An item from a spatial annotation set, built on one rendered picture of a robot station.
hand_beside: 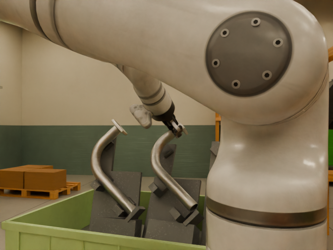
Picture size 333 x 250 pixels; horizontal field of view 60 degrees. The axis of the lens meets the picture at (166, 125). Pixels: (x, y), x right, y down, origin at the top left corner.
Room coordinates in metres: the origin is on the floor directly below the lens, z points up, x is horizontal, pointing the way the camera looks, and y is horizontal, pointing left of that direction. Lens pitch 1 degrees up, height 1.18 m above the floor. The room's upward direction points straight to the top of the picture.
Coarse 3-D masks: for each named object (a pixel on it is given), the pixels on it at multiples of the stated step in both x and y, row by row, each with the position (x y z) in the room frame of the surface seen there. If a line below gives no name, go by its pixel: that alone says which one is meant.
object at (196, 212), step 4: (196, 212) 0.75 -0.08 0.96; (192, 216) 0.75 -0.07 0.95; (196, 216) 0.75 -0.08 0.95; (200, 216) 0.77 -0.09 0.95; (188, 220) 0.75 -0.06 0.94; (192, 220) 0.75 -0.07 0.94; (196, 220) 0.77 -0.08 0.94; (200, 220) 0.79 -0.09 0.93; (184, 224) 0.75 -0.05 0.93; (192, 224) 0.77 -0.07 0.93; (196, 224) 0.79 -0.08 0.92
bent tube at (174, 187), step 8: (184, 128) 0.89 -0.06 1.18; (168, 136) 0.90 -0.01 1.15; (160, 144) 0.89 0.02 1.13; (152, 152) 0.89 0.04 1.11; (160, 152) 0.89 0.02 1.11; (152, 160) 0.87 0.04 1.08; (152, 168) 0.86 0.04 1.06; (160, 168) 0.85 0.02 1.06; (160, 176) 0.84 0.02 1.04; (168, 176) 0.83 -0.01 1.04; (168, 184) 0.81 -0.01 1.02; (176, 184) 0.81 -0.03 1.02; (176, 192) 0.79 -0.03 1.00; (184, 192) 0.79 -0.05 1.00; (184, 200) 0.77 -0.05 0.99; (192, 200) 0.77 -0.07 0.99; (192, 208) 0.78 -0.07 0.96
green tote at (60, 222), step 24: (144, 192) 1.01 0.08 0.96; (24, 216) 0.74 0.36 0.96; (48, 216) 0.82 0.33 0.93; (72, 216) 0.92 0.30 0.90; (144, 216) 1.01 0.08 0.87; (24, 240) 0.67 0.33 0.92; (48, 240) 0.64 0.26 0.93; (72, 240) 0.63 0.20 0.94; (96, 240) 0.60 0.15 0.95; (120, 240) 0.59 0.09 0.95; (144, 240) 0.57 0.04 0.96
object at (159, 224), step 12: (168, 144) 0.95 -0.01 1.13; (168, 156) 0.93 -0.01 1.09; (168, 168) 0.91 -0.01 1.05; (156, 180) 0.90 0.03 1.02; (180, 180) 0.88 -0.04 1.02; (192, 180) 0.86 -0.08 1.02; (168, 192) 0.87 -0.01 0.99; (192, 192) 0.85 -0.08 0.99; (156, 204) 0.86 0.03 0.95; (168, 204) 0.85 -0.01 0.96; (180, 204) 0.84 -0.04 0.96; (156, 216) 0.85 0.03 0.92; (168, 216) 0.83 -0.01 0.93; (144, 228) 0.84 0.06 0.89; (156, 228) 0.77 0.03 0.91; (168, 228) 0.76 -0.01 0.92; (180, 228) 0.75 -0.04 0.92; (192, 228) 0.74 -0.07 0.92; (168, 240) 0.75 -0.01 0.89; (180, 240) 0.74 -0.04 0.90; (192, 240) 0.73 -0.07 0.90
